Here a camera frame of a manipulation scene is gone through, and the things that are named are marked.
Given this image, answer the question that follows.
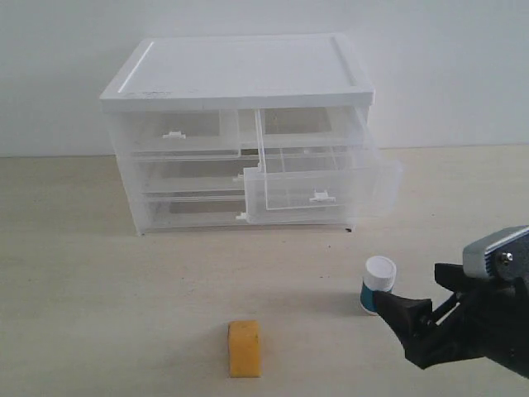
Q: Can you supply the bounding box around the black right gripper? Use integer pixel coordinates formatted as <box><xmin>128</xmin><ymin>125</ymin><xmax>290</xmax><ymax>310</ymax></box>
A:
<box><xmin>373</xmin><ymin>263</ymin><xmax>528</xmax><ymax>378</ymax></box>

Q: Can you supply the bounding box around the teal bottle with white cap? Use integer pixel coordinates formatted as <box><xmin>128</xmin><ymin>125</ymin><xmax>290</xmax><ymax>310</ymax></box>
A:
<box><xmin>360</xmin><ymin>256</ymin><xmax>397</xmax><ymax>315</ymax></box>

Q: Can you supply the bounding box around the white plastic drawer cabinet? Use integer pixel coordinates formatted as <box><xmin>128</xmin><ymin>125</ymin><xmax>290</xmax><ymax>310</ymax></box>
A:
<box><xmin>99</xmin><ymin>32</ymin><xmax>375</xmax><ymax>237</ymax></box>

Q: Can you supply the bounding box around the clear bottom wide drawer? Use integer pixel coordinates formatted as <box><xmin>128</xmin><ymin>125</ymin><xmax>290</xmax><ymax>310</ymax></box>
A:
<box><xmin>130</xmin><ymin>191</ymin><xmax>358</xmax><ymax>233</ymax></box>

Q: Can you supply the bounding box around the clear wide drawer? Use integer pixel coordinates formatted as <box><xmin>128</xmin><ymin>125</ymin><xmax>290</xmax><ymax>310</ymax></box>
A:
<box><xmin>130</xmin><ymin>191</ymin><xmax>358</xmax><ymax>233</ymax></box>
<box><xmin>135</xmin><ymin>155</ymin><xmax>259</xmax><ymax>194</ymax></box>

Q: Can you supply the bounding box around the clear middle wide drawer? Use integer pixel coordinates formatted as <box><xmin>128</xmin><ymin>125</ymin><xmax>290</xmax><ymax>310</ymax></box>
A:
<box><xmin>135</xmin><ymin>155</ymin><xmax>259</xmax><ymax>194</ymax></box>

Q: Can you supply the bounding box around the yellow sponge block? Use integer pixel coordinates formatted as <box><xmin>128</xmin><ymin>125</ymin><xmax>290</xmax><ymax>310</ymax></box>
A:
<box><xmin>227</xmin><ymin>320</ymin><xmax>262</xmax><ymax>378</ymax></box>

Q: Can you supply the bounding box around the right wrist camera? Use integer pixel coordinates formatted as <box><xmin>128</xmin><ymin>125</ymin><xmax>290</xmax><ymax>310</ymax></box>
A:
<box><xmin>462</xmin><ymin>226</ymin><xmax>528</xmax><ymax>286</ymax></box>

